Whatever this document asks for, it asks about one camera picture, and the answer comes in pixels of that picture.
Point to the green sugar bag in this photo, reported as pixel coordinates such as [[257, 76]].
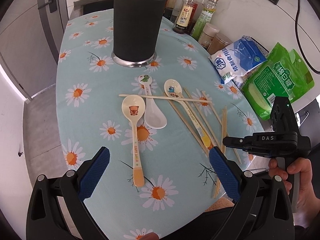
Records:
[[284, 73]]

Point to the white spoon with green frog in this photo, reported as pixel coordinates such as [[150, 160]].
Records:
[[153, 116]]

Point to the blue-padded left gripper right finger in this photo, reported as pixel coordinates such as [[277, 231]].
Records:
[[227, 171]]

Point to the horizontal bamboo chopstick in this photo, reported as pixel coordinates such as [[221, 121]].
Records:
[[167, 98]]

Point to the soy sauce bottle orange cap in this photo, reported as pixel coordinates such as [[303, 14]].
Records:
[[184, 16]]

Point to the black door handle lock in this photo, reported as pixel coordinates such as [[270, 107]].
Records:
[[52, 6]]

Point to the daisy-print light blue tablecloth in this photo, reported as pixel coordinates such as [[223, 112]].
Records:
[[159, 178]]

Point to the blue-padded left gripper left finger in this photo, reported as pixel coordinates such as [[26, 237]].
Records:
[[91, 171]]

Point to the green label oil bottle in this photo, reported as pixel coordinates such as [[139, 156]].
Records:
[[205, 17]]

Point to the cream spoon with pig picture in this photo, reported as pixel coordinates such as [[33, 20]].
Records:
[[133, 108]]

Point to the black kitchen sink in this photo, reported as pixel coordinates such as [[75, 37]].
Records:
[[84, 7]]

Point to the grey door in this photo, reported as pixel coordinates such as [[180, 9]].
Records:
[[30, 43]]

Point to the white spice jar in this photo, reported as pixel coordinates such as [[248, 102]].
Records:
[[208, 33]]

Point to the blue white salt bag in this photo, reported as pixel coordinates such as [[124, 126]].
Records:
[[238, 59]]

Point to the person's right hand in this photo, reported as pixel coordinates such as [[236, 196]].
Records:
[[308, 203]]

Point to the cream spoon with blue cartoon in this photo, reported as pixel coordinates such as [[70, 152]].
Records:
[[173, 89]]

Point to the black cylindrical utensil holder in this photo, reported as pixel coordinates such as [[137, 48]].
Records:
[[136, 25]]

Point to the brown spice jar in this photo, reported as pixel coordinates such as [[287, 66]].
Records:
[[219, 42]]

